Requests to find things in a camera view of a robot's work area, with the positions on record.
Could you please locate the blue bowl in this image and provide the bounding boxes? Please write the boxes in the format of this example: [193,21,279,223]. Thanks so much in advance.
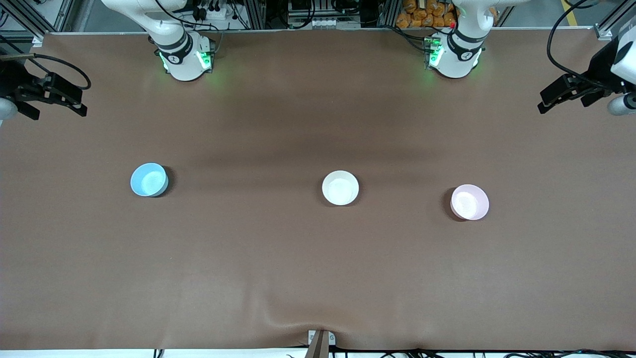
[130,163,169,197]

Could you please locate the pink bowl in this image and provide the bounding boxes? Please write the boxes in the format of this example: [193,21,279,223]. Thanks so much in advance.
[450,184,490,221]

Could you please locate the white bowl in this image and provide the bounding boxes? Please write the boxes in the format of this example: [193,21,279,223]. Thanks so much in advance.
[321,170,360,206]

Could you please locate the orange snack bags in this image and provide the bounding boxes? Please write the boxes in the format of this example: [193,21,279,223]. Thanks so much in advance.
[396,0,457,29]

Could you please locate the white power strip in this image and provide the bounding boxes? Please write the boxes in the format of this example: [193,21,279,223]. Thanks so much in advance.
[191,0,230,21]

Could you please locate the black electronics box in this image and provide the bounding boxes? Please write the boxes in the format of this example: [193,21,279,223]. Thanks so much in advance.
[287,0,363,29]

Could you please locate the brown table mat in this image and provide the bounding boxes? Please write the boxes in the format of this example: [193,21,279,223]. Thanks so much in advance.
[0,29,636,351]

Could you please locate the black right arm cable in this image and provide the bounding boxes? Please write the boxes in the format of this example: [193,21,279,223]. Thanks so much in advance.
[0,54,91,91]

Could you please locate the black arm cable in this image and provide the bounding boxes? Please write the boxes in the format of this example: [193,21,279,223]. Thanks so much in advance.
[0,54,91,91]
[546,0,604,91]

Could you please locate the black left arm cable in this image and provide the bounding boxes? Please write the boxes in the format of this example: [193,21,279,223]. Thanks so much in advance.
[546,0,604,91]

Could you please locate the aluminium frame corner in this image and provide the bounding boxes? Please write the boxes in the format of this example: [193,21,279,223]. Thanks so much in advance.
[594,0,636,41]
[0,0,75,46]

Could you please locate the aluminium frame post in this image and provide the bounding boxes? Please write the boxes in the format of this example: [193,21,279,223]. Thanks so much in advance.
[247,0,266,29]
[378,0,400,28]

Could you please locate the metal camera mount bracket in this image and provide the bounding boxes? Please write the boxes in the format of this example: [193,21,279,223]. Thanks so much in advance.
[306,329,336,358]

